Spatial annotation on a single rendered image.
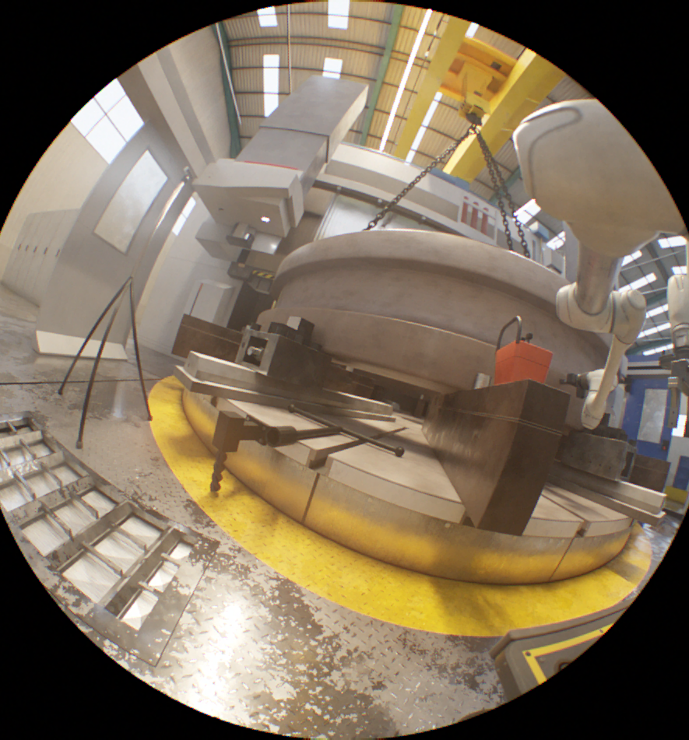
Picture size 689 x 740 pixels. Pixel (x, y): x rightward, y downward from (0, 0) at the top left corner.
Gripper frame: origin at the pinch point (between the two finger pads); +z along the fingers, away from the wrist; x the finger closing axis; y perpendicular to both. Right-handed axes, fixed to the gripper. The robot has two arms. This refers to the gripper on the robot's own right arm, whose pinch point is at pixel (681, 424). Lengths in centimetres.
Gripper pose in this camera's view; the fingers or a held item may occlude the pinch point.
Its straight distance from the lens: 79.6
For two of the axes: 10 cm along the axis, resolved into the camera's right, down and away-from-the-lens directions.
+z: -3.0, 9.5, -0.4
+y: -1.2, -0.8, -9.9
